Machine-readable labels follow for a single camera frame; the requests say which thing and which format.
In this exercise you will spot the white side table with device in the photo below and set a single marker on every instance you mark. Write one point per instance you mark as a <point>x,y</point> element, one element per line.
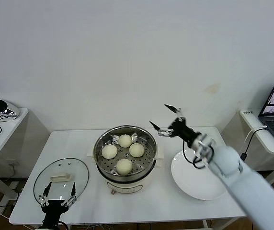
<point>10,134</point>

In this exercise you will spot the small printed label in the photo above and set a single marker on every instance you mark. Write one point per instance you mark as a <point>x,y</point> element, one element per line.
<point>247,112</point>

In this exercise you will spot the white side table with laptop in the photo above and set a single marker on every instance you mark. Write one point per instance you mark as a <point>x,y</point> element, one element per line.
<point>261,140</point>

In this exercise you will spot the stainless steel steamer basket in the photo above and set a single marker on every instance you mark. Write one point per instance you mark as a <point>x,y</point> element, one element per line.
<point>146,143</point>

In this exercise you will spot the white round plate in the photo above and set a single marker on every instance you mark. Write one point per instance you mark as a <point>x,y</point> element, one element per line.
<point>187,175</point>

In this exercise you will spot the white steamed baozi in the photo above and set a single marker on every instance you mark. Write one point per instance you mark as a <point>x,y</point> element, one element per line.
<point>109,151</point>
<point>137,150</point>
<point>125,140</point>
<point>124,166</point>

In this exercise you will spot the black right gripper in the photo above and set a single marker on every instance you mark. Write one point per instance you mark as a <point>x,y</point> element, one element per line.
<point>183,131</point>

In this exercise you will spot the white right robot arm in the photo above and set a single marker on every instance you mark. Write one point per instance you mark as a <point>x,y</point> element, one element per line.
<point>247,182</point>

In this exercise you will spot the white electric cooking pot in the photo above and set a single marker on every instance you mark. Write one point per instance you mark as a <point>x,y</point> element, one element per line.
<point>125,188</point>

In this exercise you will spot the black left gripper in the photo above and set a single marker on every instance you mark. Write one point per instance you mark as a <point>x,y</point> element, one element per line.
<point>53,208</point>

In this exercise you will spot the round glass pot lid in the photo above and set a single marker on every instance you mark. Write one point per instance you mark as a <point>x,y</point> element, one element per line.
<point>74,167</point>

